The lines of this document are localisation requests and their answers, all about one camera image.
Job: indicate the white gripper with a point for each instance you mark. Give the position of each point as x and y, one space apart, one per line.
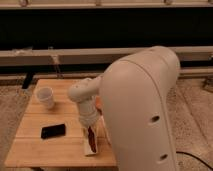
88 114

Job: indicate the dark red pepper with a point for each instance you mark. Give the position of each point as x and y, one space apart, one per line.
92 141

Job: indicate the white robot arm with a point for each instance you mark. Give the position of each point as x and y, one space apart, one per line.
131 97

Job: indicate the black rectangular sponge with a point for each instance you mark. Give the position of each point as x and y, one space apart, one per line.
53 131

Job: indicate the white sponge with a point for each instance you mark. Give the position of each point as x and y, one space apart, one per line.
87 149

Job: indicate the orange plate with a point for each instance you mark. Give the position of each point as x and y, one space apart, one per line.
98 104

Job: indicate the white paper cup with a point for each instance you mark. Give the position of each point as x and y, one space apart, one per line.
44 96

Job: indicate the wooden table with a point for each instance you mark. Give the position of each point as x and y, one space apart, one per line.
30 150

